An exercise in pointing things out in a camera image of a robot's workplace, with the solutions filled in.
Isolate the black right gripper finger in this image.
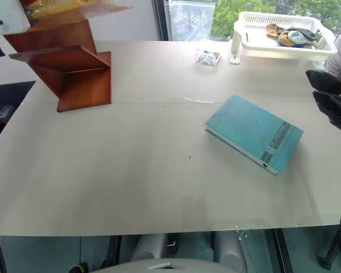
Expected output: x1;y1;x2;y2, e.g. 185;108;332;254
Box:
305;69;341;94
313;90;341;117

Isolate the teal hardcover book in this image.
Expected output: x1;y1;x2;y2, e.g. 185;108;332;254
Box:
204;94;305;176

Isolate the zigzag wooden bookshelf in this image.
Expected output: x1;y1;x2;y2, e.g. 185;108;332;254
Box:
3;0;133;113

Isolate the white plastic basket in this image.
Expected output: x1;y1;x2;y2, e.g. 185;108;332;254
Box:
229;11;339;65

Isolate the dark grey sock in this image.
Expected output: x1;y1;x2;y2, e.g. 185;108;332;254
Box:
284;26;321;44

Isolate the light blue sock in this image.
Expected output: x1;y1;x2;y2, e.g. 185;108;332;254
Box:
287;30;314;48

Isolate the brown sock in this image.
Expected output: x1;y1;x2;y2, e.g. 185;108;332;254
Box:
266;23;292;47

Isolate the small grey device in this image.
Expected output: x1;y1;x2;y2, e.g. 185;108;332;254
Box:
0;104;15;121

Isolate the small clear plastic bag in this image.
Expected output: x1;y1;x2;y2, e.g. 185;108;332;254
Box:
194;48;222;67

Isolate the clear tape strip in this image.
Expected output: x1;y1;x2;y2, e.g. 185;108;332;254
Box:
183;96;214;104

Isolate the black table leg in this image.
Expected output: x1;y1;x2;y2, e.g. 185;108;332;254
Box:
271;228;291;273

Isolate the silver right robot leg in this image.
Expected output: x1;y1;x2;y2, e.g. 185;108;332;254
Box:
214;230;247;272

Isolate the silver robot leg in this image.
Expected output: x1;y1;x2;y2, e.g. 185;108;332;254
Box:
214;230;247;272
130;233;169;263

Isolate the silver left robot leg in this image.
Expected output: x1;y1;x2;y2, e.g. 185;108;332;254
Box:
130;233;169;263

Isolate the grey robot torso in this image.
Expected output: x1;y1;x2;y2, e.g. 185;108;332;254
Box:
89;257;228;273

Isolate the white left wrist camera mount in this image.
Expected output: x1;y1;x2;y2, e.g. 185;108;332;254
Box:
0;0;32;38

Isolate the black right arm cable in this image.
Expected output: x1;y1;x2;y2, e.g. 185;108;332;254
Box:
316;202;341;271

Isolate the dark window frame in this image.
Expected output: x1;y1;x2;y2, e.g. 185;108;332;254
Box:
151;0;172;42

